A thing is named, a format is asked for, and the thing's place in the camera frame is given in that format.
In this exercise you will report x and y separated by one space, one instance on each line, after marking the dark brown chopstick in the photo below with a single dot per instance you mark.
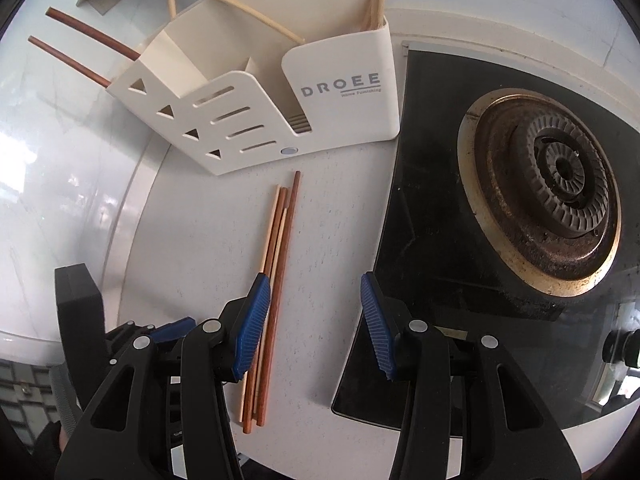
90 32
70 61

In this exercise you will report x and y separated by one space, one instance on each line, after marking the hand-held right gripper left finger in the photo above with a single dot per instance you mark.
252 325

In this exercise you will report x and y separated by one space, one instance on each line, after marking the reddish brown chopstick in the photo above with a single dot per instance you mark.
277 245
287 240

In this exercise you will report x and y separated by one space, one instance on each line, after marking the cream utensil holder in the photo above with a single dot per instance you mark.
340 110

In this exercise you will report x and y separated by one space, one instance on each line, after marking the light wooden chopstick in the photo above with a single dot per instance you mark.
271 220
283 227

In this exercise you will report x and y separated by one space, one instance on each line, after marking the round brass stove burner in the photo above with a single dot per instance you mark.
550 170

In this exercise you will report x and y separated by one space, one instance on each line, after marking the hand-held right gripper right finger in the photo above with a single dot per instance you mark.
375 320

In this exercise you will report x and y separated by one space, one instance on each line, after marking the black stove knob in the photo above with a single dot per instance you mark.
620 349

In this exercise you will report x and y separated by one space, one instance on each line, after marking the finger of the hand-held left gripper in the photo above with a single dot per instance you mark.
172 329

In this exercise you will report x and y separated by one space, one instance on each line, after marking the black glass gas cooktop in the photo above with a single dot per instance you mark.
425 160

